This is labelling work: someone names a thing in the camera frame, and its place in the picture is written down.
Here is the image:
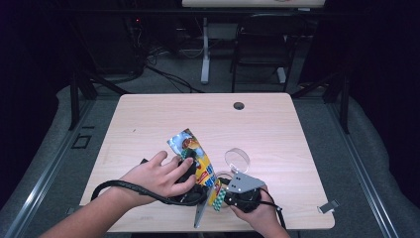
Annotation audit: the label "person's left hand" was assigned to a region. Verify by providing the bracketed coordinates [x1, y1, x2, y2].
[119, 150, 197, 203]

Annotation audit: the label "dark curtain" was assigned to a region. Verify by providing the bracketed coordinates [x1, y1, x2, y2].
[0, 0, 72, 202]
[348, 0, 420, 206]

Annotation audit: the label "black floor cables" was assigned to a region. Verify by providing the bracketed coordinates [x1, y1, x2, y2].
[144, 46, 204, 94]

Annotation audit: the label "metal floor rail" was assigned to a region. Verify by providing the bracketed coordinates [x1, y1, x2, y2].
[326, 98, 402, 238]
[2, 98, 97, 238]

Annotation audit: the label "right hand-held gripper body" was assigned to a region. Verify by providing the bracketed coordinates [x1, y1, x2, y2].
[224, 172, 267, 214]

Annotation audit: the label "thick black gripper cable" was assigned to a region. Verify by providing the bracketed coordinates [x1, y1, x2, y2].
[90, 178, 208, 208]

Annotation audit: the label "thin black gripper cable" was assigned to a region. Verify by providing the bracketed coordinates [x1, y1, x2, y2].
[261, 185, 287, 230]

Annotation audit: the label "glass jar with beige handle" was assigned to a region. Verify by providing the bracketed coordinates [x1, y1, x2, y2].
[213, 148, 251, 199]

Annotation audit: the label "black metal stand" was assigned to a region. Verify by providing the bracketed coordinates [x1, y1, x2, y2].
[66, 63, 131, 132]
[290, 69, 352, 135]

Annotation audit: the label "yellow seasoning pouch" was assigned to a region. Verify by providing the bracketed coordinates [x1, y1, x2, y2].
[166, 128, 229, 212]

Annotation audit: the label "person's right hand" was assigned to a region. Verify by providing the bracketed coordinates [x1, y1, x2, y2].
[230, 184, 282, 233]

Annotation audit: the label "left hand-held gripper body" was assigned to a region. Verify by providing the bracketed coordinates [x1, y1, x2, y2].
[169, 165, 210, 230]

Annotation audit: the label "dark equipment box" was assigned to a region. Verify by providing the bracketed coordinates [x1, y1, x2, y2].
[78, 15, 147, 76]

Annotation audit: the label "black chair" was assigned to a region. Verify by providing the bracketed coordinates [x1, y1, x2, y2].
[230, 13, 310, 94]

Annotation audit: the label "grey box under table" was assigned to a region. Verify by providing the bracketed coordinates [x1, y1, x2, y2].
[207, 23, 240, 42]

